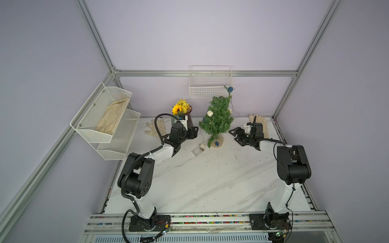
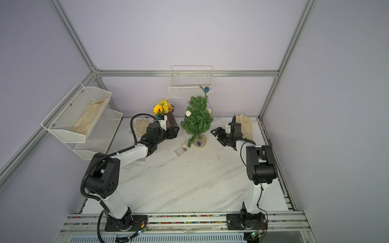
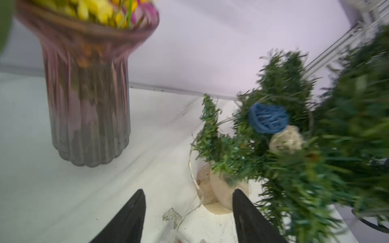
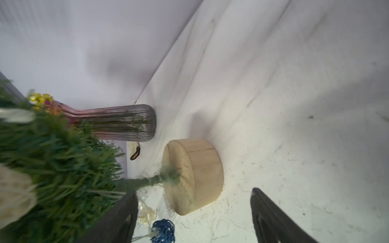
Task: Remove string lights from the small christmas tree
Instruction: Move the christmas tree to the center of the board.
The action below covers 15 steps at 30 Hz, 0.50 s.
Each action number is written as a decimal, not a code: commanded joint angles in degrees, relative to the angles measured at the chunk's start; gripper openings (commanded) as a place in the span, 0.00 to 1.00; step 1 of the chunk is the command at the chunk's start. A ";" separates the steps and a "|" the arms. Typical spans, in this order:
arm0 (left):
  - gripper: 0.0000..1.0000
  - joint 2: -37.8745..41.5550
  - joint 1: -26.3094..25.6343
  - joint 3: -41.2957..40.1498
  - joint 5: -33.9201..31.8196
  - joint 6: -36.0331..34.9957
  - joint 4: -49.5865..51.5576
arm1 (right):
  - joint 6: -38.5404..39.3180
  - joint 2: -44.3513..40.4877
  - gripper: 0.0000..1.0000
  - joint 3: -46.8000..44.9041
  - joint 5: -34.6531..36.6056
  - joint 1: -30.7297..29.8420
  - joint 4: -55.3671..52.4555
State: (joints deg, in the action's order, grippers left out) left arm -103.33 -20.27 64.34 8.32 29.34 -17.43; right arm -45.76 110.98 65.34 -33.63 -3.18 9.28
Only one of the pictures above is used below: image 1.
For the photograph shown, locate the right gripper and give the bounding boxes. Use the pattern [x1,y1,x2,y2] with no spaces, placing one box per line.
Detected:
[228,127,254,146]

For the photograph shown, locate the small green christmas tree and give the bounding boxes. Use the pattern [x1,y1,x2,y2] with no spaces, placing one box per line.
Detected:
[199,85,235,148]

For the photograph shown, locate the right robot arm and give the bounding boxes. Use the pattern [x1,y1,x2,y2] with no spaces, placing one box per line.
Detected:
[229,121,312,232]

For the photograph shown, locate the clear battery box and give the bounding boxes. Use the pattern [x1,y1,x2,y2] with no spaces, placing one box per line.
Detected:
[191,143,205,157]

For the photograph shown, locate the white rattan ball ornament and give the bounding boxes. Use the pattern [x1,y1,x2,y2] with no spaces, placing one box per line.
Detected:
[207,110,214,117]

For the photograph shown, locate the yellow flowers in vase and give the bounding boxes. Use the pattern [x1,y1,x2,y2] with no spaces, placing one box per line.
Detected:
[172,99,193,128]

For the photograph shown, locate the cream glove right table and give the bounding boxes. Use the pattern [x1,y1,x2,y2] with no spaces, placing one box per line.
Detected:
[249,114,269,138]

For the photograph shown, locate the cream glove table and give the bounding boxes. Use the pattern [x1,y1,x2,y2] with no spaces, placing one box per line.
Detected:
[249,114,269,138]
[144,118,167,137]

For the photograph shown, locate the cream glove left table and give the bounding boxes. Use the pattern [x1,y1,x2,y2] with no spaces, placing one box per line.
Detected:
[144,118,167,137]

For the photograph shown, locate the white mesh lower shelf bin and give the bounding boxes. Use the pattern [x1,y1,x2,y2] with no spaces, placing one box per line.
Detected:
[97,109,140,161]

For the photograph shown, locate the white mesh shelf bin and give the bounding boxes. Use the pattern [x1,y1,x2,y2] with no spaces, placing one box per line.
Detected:
[70,83,132,143]
[97,109,140,161]

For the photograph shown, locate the cream glove in bin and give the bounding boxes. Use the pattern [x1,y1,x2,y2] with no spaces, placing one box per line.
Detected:
[95,98,130,135]

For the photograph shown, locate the white mesh upper shelf bin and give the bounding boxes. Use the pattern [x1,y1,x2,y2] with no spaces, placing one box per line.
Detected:
[70,83,132,143]

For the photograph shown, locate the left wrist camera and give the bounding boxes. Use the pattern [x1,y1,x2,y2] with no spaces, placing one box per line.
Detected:
[178,114,188,130]

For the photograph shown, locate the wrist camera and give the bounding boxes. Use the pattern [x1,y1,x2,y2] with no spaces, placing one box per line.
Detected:
[178,114,188,130]
[244,123,253,134]

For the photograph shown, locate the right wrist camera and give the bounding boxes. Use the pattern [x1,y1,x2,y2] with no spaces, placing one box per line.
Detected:
[244,123,253,134]

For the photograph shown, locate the white wire wall basket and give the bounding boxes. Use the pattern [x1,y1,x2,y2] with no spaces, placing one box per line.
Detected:
[189,65,235,98]

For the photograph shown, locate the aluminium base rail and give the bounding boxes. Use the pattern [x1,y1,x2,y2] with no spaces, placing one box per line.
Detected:
[84,211,335,235]

